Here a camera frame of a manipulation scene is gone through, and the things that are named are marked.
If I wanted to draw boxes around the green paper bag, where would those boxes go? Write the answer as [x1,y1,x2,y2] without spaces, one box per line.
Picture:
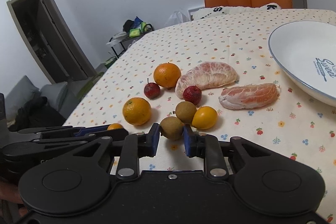
[104,56,117,69]

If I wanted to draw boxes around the left hand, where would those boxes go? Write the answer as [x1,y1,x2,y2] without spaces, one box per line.
[0,181,23,204]

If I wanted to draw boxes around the red fruit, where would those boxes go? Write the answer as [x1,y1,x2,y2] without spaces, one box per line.
[182,86,202,105]
[143,81,161,100]

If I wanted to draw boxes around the white blue-rimmed plate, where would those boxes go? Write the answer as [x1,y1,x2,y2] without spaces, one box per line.
[268,20,335,107]

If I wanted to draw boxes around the small peeled pomelo segment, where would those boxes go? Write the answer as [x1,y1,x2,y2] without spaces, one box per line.
[219,83,278,110]

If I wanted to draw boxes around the large orange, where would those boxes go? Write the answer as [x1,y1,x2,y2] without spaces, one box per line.
[122,97,151,126]
[153,63,181,88]

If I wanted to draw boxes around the clear plastic bag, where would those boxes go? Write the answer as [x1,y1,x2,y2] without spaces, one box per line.
[165,11,189,27]

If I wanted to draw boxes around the small orange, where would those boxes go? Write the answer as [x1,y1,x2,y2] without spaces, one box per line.
[107,123,123,130]

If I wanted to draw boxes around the grey sofa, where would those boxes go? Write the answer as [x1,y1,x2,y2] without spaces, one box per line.
[5,76,79,122]

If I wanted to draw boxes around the brown kiwi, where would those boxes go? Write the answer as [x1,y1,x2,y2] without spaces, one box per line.
[160,117,183,140]
[175,101,197,124]

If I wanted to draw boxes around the floral tablecloth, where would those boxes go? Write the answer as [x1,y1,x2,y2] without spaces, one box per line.
[66,9,335,223]

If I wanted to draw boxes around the small yellow kumquat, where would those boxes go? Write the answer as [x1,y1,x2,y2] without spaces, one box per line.
[191,106,218,130]

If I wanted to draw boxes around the white fluffy cushion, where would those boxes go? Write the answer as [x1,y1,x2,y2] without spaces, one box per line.
[192,3,282,20]

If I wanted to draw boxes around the dark open doorway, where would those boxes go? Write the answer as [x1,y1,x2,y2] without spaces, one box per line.
[7,0,97,84]

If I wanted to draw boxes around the black metal shelf rack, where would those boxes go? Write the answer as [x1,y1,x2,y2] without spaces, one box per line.
[106,22,154,59]

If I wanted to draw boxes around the large peeled pomelo segment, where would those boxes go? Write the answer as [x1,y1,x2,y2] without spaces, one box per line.
[175,61,238,99]

